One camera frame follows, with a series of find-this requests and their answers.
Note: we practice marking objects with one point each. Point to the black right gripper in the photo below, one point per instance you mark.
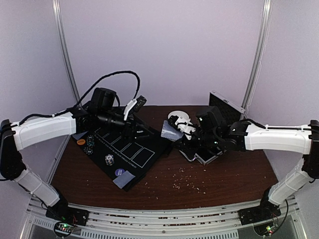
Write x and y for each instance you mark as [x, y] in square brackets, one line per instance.
[184, 135]

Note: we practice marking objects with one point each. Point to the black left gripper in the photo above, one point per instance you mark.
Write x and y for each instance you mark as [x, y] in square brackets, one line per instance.
[130, 135]

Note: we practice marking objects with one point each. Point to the grey playing card deck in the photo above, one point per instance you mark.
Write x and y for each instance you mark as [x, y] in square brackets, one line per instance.
[169, 132]

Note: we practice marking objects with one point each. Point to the poker chip stack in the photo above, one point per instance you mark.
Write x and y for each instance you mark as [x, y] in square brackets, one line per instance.
[90, 141]
[109, 159]

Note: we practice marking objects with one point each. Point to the purple small blind button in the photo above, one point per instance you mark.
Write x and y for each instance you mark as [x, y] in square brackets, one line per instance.
[119, 171]

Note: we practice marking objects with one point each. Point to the dealt card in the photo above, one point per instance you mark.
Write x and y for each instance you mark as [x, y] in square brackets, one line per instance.
[122, 180]
[78, 136]

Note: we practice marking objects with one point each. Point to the orange big blind button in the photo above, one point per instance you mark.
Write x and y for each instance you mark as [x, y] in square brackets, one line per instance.
[81, 142]

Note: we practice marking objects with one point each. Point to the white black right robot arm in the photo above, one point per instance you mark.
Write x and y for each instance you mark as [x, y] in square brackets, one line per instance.
[248, 135]

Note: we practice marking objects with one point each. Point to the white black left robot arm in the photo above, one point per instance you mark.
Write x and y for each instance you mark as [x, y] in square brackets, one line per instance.
[18, 137]

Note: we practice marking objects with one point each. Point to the black poker table mat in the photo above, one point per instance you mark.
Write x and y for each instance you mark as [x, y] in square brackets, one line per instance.
[136, 156]

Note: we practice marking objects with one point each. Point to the white orange bowl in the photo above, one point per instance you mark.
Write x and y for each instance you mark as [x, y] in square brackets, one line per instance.
[180, 114]

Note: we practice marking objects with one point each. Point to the aluminium poker chip case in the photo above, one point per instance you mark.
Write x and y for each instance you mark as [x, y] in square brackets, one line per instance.
[219, 109]

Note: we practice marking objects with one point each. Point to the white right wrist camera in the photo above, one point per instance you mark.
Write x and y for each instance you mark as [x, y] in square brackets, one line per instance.
[182, 124]

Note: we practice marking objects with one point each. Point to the aluminium front rail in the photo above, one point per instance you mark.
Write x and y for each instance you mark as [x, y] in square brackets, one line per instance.
[220, 222]

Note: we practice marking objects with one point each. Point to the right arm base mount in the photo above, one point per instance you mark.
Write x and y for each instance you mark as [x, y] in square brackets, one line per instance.
[257, 214]

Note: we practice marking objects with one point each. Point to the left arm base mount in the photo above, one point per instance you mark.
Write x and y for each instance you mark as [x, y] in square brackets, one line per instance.
[73, 216]

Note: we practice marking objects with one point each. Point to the left aluminium frame post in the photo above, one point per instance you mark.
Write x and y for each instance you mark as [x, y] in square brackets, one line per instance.
[65, 54]

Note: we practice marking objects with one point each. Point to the aluminium frame post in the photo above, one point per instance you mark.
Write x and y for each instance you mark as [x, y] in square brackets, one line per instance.
[261, 44]
[65, 54]

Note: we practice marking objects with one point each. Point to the right aluminium frame post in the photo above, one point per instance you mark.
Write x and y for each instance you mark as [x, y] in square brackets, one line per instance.
[261, 44]

